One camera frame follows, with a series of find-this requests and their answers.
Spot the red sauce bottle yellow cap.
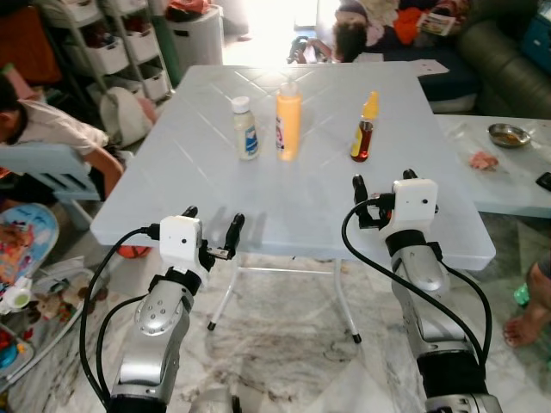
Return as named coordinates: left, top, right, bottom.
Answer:
left=350, top=90, right=381, bottom=163

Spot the light blue plastic folding table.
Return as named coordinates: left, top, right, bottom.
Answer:
left=90, top=64, right=497, bottom=345

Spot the pink crumpled wrapper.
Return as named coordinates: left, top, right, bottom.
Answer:
left=469, top=151, right=500, bottom=171

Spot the dark blue mattress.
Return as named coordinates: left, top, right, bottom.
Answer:
left=375, top=47, right=483, bottom=104

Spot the orange squeeze bottle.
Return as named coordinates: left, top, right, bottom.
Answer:
left=275, top=79, right=303, bottom=163

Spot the white bottle with blue label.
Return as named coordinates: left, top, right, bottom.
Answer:
left=231, top=96, right=261, bottom=161

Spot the white side table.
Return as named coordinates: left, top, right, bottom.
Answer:
left=433, top=114, right=551, bottom=219

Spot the small metal bowl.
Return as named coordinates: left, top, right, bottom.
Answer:
left=487, top=123, right=533, bottom=149

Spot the white paper sheet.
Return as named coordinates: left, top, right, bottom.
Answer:
left=403, top=59, right=450, bottom=75

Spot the white bag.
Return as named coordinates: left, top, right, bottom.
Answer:
left=98, top=86, right=158, bottom=149

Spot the dark green sofa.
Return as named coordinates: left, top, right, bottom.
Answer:
left=456, top=17, right=551, bottom=120

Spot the black-haired person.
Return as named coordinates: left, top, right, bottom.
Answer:
left=331, top=0, right=406, bottom=65

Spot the light blue plastic chair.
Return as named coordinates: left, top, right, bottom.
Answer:
left=0, top=142, right=102, bottom=203

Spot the person in white shirt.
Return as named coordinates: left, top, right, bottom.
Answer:
left=0, top=73, right=126, bottom=203

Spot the colourful baby bouncer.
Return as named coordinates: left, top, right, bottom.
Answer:
left=0, top=203, right=61, bottom=289

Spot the white plastic bin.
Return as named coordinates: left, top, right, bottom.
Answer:
left=166, top=7, right=226, bottom=71

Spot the white shelving rack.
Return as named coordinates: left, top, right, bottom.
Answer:
left=39, top=0, right=173, bottom=104

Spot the blue box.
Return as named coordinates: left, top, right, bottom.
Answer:
left=520, top=12, right=551, bottom=71

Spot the person's bare leg and foot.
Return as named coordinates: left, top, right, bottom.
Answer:
left=503, top=262, right=551, bottom=349

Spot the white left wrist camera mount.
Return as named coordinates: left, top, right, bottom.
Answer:
left=159, top=215, right=205, bottom=264

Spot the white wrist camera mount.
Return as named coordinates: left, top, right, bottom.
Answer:
left=159, top=215, right=205, bottom=264
left=392, top=179, right=438, bottom=233

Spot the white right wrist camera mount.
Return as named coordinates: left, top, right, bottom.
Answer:
left=392, top=179, right=438, bottom=233

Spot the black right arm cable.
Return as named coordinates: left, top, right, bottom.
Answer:
left=340, top=197, right=494, bottom=364

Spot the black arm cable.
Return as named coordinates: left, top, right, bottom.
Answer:
left=78, top=222, right=164, bottom=410
left=340, top=197, right=494, bottom=364

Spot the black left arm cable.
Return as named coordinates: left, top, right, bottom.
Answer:
left=78, top=222, right=164, bottom=410

